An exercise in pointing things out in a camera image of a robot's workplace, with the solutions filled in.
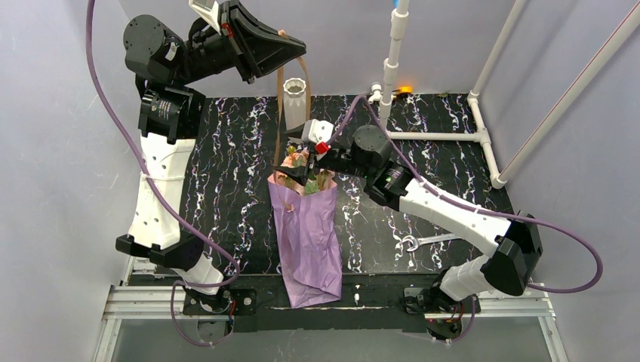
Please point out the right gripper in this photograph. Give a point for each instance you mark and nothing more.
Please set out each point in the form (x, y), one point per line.
(310, 163)

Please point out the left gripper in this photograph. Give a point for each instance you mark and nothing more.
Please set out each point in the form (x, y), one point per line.
(240, 42)

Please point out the brown ribbon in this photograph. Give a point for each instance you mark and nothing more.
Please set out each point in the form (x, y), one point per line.
(280, 79)

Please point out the white ribbed vase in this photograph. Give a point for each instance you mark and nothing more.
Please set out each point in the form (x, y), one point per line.
(295, 102)

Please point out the purple flower bouquet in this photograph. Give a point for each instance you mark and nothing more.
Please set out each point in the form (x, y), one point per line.
(308, 247)

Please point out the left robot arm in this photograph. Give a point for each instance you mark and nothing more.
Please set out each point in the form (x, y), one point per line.
(225, 35)

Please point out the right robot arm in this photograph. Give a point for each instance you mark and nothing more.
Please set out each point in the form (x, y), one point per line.
(510, 248)

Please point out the orange yellow small object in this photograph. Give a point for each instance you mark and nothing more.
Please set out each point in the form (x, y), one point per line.
(403, 90)

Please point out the silver wrench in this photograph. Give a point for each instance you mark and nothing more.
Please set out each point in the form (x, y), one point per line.
(415, 243)

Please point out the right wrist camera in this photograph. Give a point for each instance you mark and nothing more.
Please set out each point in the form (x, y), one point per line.
(317, 133)

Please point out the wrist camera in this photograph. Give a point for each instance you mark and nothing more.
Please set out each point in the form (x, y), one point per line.
(208, 10)
(317, 133)

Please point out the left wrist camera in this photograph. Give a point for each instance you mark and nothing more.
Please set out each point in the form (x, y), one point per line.
(208, 10)

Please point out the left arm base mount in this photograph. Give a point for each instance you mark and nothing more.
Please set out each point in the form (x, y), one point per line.
(235, 302)

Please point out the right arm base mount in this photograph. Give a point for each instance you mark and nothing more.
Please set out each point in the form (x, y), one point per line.
(447, 320)

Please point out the aluminium rail frame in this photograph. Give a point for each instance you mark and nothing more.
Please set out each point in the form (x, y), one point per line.
(377, 309)

